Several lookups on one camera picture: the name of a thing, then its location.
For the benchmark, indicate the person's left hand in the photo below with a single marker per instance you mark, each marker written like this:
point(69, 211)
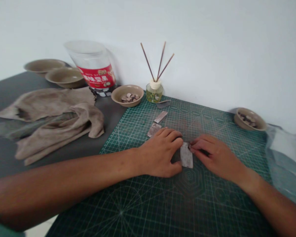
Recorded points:
point(157, 155)

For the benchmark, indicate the person's right hand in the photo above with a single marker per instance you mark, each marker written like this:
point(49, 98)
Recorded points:
point(219, 158)

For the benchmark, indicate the long grey rectangular stone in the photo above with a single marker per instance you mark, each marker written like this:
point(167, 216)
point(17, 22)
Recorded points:
point(186, 156)

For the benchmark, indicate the grey rectangular stone piece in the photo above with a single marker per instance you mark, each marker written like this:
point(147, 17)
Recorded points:
point(154, 130)
point(160, 117)

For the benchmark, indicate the pile of brown beads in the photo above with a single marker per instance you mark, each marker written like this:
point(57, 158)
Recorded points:
point(248, 119)
point(131, 97)

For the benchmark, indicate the green cutting mat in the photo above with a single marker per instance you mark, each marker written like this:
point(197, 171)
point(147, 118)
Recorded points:
point(162, 205)

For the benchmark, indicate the dark grey bent piece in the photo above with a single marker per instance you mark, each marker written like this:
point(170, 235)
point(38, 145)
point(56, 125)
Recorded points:
point(163, 104)

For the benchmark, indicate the glass reed diffuser bottle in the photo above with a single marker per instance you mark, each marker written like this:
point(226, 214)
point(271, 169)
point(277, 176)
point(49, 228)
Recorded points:
point(154, 95)

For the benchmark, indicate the clear plastic bag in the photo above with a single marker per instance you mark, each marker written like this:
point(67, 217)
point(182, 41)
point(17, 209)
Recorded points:
point(288, 158)

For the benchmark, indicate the brown reed stick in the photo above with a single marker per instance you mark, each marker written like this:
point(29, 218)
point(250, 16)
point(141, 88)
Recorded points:
point(147, 61)
point(166, 66)
point(161, 61)

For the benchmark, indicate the clear plastic jar red label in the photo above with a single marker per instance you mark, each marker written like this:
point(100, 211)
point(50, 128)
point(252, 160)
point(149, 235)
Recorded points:
point(93, 66)

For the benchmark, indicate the beige cloth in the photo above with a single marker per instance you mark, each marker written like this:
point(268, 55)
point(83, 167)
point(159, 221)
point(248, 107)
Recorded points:
point(51, 123)

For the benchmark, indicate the empty beige bowl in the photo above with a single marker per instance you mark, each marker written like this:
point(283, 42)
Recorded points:
point(64, 77)
point(43, 66)

